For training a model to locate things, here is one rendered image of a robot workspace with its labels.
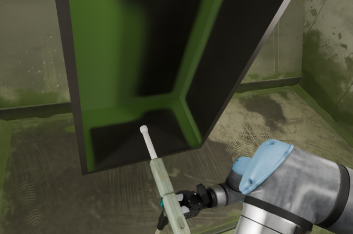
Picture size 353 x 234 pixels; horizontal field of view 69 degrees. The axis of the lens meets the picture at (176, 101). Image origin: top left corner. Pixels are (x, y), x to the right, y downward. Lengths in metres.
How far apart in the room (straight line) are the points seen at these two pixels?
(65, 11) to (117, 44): 0.56
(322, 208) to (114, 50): 0.93
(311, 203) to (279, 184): 0.06
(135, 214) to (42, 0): 1.50
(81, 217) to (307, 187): 1.33
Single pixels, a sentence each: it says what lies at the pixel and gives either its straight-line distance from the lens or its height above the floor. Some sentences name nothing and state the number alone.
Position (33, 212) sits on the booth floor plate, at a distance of 1.70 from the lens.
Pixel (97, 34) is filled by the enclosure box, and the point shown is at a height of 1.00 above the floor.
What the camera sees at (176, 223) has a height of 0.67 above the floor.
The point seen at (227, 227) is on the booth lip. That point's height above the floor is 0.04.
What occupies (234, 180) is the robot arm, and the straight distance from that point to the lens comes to 1.07.
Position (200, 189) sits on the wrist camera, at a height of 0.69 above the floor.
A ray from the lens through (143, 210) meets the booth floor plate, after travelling 1.63.
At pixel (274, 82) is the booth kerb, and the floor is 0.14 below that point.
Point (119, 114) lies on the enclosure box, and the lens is 1.41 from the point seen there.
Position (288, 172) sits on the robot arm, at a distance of 0.47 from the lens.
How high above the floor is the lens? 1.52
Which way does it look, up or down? 41 degrees down
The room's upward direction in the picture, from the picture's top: 12 degrees clockwise
